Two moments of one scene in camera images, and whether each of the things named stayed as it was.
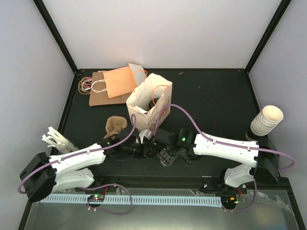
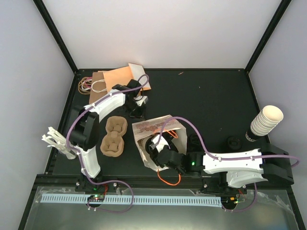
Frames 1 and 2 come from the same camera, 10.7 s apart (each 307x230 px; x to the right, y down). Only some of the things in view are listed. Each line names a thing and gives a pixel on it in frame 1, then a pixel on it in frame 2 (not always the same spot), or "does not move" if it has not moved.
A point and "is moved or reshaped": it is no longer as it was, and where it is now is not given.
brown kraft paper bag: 99,95 does not move
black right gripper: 167,159 -> 158,153
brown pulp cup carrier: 113,125 does not move
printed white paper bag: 149,102 is moved or reshaped
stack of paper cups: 270,117 does not move
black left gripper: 146,151 -> 140,114
